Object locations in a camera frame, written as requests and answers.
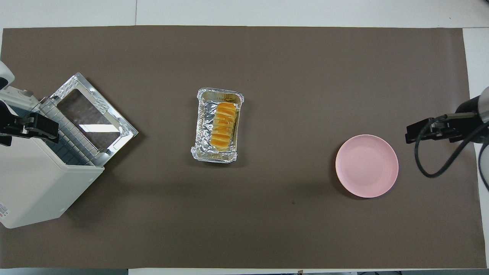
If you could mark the pink round plate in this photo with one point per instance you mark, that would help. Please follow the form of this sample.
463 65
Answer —
366 166

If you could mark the brown table mat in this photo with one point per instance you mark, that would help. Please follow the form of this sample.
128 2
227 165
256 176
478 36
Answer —
267 57

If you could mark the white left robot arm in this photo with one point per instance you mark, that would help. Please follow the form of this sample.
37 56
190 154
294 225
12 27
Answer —
4 74

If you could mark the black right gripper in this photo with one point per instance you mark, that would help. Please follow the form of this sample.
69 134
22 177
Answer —
471 112

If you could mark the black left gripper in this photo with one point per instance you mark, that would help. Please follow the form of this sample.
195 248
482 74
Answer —
9 122

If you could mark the cream toaster oven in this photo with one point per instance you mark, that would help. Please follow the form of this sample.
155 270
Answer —
34 183

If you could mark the glass oven door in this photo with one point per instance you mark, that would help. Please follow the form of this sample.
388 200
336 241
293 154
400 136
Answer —
91 114

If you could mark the aluminium foil tray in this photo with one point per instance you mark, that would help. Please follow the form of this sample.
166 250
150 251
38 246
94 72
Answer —
204 126

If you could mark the sliced yellow bread loaf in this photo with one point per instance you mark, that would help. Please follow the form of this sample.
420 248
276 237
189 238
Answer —
223 124

